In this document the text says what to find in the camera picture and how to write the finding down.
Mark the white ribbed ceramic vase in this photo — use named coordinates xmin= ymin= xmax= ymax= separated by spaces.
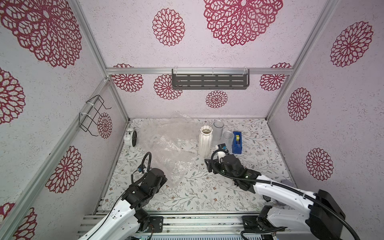
xmin=199 ymin=125 xmax=213 ymax=158

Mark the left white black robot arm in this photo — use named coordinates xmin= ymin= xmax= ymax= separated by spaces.
xmin=80 ymin=168 xmax=167 ymax=240

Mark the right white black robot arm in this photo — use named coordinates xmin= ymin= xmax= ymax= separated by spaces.
xmin=205 ymin=144 xmax=346 ymax=240

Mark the front clear glass vase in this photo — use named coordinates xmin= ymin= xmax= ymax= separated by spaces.
xmin=223 ymin=131 xmax=235 ymax=153

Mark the clear glass vase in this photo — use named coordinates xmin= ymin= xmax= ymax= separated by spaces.
xmin=223 ymin=131 xmax=235 ymax=153
xmin=212 ymin=121 xmax=224 ymax=146

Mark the blue tape dispenser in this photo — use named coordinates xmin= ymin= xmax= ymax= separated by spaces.
xmin=232 ymin=131 xmax=243 ymax=154

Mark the back clear glass vase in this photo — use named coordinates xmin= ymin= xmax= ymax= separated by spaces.
xmin=212 ymin=121 xmax=224 ymax=146

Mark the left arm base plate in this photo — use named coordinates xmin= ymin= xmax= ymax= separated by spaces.
xmin=141 ymin=216 xmax=164 ymax=233

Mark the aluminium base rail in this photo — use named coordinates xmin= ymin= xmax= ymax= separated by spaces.
xmin=76 ymin=212 xmax=329 ymax=236

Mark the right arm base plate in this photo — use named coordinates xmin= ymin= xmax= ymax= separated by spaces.
xmin=242 ymin=216 xmax=286 ymax=234

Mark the grey slotted wall shelf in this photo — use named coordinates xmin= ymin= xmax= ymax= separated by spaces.
xmin=171 ymin=69 xmax=250 ymax=90

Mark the black wire wall basket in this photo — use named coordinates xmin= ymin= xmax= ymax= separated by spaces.
xmin=78 ymin=95 xmax=113 ymax=139

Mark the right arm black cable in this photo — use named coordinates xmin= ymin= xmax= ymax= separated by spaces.
xmin=209 ymin=149 xmax=361 ymax=240

